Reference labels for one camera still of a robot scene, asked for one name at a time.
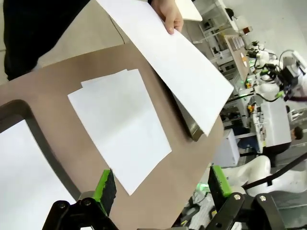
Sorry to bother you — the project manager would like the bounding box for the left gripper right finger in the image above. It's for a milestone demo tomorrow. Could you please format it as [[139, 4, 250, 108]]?
[[207, 165, 286, 230]]

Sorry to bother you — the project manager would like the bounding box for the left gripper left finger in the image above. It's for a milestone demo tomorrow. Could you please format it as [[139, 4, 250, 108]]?
[[43, 169, 118, 230]]

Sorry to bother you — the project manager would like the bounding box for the white A4 paper stack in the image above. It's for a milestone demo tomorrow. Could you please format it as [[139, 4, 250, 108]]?
[[67, 69, 173, 196]]

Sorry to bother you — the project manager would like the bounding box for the white A4 paper sheet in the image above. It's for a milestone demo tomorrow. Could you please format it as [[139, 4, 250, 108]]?
[[0, 119, 78, 230], [95, 0, 235, 138]]

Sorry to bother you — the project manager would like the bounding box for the person's left hand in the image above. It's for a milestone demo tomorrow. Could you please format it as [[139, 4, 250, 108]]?
[[153, 0, 184, 35]]

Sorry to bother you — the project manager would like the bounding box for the white cabinet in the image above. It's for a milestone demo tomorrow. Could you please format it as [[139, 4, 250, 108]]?
[[212, 128, 241, 168]]

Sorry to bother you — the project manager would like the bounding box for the person with black hair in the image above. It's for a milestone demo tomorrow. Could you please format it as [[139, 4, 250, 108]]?
[[291, 126, 305, 142]]

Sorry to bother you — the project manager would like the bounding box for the white robot with green gripper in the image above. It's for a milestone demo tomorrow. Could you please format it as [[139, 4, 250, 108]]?
[[249, 40, 307, 103]]

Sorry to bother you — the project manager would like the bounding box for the person in black sweater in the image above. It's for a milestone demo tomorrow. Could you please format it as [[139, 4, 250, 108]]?
[[3, 0, 96, 81]]

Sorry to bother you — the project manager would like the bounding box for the white table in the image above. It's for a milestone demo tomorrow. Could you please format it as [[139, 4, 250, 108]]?
[[176, 0, 203, 22]]

